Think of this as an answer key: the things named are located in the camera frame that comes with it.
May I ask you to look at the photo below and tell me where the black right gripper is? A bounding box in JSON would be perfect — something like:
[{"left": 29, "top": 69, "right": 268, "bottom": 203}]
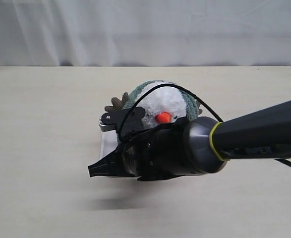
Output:
[{"left": 88, "top": 117, "right": 227, "bottom": 181}]

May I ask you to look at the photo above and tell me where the white rectangular tray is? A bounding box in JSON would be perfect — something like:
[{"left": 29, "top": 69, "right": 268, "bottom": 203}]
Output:
[{"left": 99, "top": 130, "right": 138, "bottom": 179}]

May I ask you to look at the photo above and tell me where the white plush snowman toy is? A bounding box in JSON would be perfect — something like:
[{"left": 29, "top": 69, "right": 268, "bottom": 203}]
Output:
[{"left": 104, "top": 80, "right": 201, "bottom": 129}]

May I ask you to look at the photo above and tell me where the green knitted scarf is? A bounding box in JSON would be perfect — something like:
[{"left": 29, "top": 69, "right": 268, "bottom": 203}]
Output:
[{"left": 121, "top": 79, "right": 198, "bottom": 122}]

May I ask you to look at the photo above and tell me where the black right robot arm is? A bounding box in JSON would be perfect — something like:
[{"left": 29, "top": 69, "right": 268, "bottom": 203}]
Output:
[{"left": 88, "top": 100, "right": 291, "bottom": 181}]

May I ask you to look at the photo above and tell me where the white backdrop curtain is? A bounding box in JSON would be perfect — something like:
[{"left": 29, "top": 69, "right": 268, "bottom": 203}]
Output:
[{"left": 0, "top": 0, "right": 291, "bottom": 66}]

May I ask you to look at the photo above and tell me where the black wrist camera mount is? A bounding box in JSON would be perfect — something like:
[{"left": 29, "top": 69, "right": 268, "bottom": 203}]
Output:
[{"left": 99, "top": 107, "right": 145, "bottom": 138}]

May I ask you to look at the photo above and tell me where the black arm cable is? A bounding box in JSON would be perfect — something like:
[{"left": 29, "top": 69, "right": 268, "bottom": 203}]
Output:
[{"left": 116, "top": 84, "right": 291, "bottom": 174}]

